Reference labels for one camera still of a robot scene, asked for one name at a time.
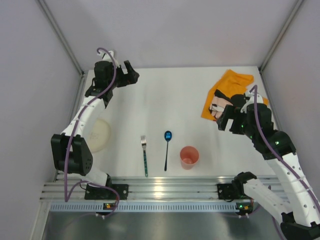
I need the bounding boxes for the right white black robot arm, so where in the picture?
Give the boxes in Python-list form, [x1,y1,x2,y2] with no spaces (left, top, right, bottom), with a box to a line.
[217,94,320,240]

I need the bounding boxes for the cream round plate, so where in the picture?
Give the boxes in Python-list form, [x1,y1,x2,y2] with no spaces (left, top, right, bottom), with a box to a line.
[87,118,111,153]

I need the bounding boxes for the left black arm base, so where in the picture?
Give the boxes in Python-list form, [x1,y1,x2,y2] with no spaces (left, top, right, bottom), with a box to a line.
[84,184,129,200]

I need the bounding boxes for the pink plastic cup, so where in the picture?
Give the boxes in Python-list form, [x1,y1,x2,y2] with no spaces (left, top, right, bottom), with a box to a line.
[180,146,200,170]

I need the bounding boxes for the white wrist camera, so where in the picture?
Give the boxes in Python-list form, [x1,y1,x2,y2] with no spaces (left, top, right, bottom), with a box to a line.
[99,50,120,67]
[240,90,264,114]

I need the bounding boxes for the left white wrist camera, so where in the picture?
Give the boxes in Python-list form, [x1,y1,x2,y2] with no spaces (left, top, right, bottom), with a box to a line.
[99,50,120,67]

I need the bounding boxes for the aluminium mounting rail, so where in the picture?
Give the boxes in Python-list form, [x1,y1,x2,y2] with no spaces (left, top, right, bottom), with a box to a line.
[39,175,288,201]

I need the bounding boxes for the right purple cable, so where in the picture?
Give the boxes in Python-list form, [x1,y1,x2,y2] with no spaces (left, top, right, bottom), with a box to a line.
[248,84,320,240]

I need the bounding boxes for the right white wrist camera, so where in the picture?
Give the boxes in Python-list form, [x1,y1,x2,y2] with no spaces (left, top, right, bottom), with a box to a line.
[240,90,264,114]

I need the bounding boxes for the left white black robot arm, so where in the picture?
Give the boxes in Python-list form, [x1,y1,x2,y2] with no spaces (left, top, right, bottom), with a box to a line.
[50,60,140,186]

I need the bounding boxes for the blue metallic spoon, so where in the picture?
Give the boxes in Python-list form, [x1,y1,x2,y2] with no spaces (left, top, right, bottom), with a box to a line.
[164,130,173,172]

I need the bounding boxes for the orange cartoon mouse cloth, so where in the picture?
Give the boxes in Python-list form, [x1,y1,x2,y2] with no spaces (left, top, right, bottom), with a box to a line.
[201,69,254,121]

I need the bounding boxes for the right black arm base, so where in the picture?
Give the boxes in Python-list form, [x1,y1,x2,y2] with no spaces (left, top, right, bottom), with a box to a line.
[216,183,250,202]

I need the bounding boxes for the perforated grey cable duct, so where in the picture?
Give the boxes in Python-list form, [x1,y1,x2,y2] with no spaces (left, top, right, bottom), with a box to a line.
[50,201,255,214]

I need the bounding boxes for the fork with teal handle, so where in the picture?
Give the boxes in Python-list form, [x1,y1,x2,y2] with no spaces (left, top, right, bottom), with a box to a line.
[141,135,149,178]

